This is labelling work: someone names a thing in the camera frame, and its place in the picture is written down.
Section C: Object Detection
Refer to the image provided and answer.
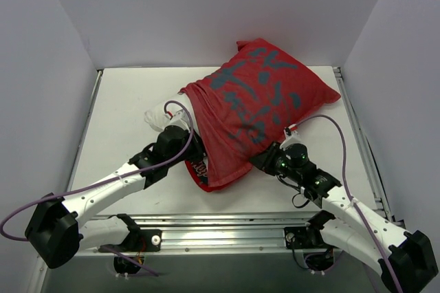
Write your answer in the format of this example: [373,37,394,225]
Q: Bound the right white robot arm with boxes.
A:
[250,142,439,292]

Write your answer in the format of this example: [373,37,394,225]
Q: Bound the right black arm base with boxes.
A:
[283,226,346,250]

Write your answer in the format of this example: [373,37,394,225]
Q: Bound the white pillow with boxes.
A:
[144,94,199,133]

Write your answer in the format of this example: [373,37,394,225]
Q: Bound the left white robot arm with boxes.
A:
[25,125,206,269]

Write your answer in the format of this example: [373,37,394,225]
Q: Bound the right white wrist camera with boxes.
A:
[280,124,302,149]

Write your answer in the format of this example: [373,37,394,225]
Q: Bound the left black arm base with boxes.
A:
[98,214,162,253]

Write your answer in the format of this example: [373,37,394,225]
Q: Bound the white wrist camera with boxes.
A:
[167,110,190,131]
[280,124,302,149]

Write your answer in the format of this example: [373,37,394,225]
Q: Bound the aluminium front rail frame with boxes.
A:
[37,212,410,256]

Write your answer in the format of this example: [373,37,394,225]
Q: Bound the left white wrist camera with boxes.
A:
[167,110,190,131]

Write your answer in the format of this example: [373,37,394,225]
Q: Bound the red pillowcase with grey print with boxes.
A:
[180,39,340,193]

